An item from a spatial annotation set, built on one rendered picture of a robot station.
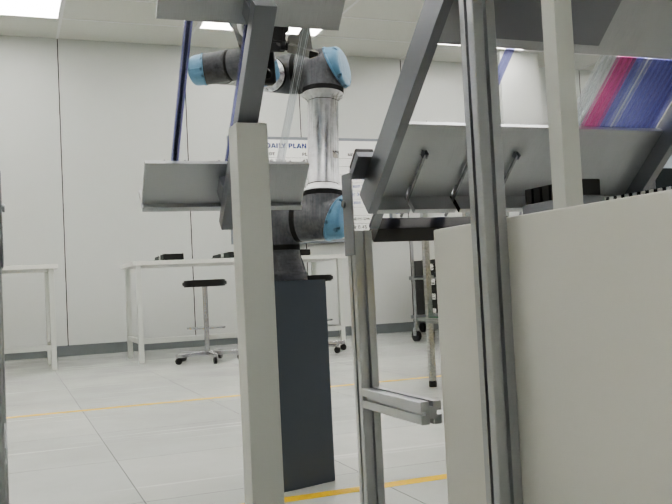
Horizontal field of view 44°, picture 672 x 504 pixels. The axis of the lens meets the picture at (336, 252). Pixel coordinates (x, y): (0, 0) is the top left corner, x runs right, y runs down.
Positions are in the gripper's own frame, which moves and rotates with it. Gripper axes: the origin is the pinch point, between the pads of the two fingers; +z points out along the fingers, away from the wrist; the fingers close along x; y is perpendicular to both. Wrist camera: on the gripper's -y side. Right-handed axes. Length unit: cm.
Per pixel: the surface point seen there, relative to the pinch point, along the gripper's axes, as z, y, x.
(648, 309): 94, -9, 18
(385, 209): 14.2, -27.7, 21.0
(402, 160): 13.8, -17.1, 23.2
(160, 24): -627, -100, 78
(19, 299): -567, -346, -50
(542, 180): 12, -22, 60
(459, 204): 12.8, -27.3, 39.1
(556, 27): 62, 18, 19
